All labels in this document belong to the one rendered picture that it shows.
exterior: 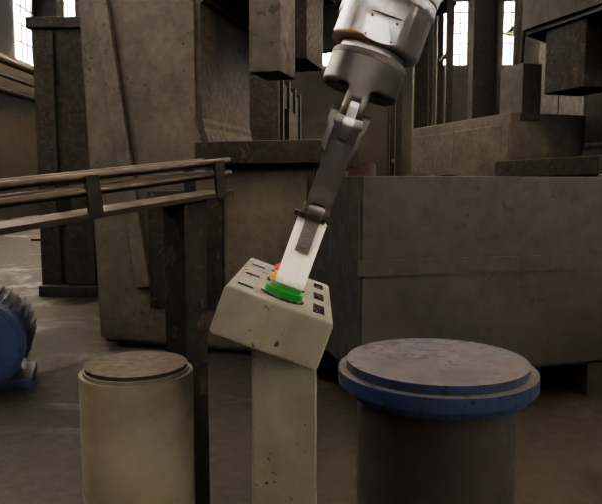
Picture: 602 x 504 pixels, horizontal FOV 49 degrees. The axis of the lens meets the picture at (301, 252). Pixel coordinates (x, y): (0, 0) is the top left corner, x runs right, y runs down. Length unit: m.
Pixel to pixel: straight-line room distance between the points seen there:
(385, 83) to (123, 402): 0.40
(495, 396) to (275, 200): 1.79
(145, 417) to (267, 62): 1.90
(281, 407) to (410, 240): 1.38
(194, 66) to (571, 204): 1.54
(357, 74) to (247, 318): 0.25
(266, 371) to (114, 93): 2.31
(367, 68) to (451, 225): 1.50
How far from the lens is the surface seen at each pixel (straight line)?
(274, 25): 2.48
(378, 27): 0.63
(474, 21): 8.88
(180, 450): 0.73
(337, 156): 0.60
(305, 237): 0.64
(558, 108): 4.98
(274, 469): 0.74
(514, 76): 3.83
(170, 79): 2.83
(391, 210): 2.01
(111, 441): 0.71
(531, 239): 2.24
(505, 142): 3.73
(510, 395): 0.99
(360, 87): 0.62
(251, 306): 0.62
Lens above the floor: 0.71
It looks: 6 degrees down
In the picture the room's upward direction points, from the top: straight up
